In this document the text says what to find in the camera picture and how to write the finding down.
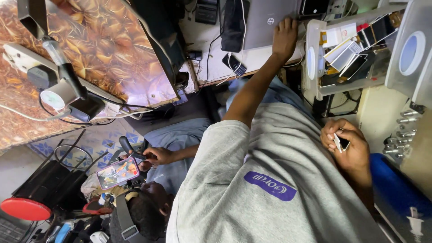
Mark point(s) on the person's left hand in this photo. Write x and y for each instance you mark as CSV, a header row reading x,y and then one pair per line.
x,y
284,40

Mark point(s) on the person's right hand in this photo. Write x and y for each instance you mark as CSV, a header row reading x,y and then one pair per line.
x,y
354,152

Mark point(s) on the person's right fingers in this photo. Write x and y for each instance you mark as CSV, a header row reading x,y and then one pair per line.
x,y
329,138

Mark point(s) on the person's left fingers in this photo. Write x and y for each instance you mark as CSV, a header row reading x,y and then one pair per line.
x,y
286,25

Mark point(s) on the small black white screen part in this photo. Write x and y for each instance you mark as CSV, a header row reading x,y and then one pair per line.
x,y
341,143

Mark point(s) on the silver laptop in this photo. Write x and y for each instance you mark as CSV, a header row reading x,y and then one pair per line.
x,y
266,23

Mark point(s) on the black phone with silver edge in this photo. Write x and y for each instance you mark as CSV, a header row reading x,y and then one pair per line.
x,y
314,6

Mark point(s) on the large black smartphone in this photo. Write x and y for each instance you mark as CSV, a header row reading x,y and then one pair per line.
x,y
233,25

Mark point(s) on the white power strip with switches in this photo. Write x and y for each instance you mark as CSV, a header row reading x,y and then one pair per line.
x,y
339,8

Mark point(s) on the small black keypad phone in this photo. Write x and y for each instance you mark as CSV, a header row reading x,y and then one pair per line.
x,y
234,64

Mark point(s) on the person's blue trousers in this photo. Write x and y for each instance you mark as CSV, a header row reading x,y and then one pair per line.
x,y
270,92

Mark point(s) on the clear box of phone screens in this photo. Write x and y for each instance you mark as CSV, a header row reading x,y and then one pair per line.
x,y
351,57

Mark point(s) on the row of silver metal bits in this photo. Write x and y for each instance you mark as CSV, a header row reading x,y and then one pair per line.
x,y
403,135

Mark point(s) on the person's grey shirt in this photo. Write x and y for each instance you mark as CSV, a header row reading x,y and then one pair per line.
x,y
270,189

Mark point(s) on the black card reader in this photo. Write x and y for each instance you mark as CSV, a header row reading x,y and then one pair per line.
x,y
206,11

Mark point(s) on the blue cylinder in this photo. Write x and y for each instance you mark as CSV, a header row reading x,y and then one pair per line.
x,y
398,185

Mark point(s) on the grey panel with plug symbol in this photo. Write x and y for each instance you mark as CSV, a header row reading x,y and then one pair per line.
x,y
405,222

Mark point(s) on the black monitor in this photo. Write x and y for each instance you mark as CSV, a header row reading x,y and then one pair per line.
x,y
162,37

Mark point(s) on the brown patterned tablecloth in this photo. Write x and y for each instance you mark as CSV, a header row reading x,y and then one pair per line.
x,y
101,44

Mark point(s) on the phone in pink case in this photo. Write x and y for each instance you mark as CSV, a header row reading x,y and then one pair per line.
x,y
117,172

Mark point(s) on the black charger block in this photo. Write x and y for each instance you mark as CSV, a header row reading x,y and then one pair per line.
x,y
86,109

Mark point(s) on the white round plug adapter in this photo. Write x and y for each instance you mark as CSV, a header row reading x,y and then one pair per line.
x,y
57,96

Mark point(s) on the black square plug adapter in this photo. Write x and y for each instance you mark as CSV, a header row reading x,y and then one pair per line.
x,y
38,77

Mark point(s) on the long white power strip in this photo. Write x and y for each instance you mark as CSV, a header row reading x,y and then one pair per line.
x,y
20,57

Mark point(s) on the black metal rack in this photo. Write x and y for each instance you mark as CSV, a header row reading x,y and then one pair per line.
x,y
47,182

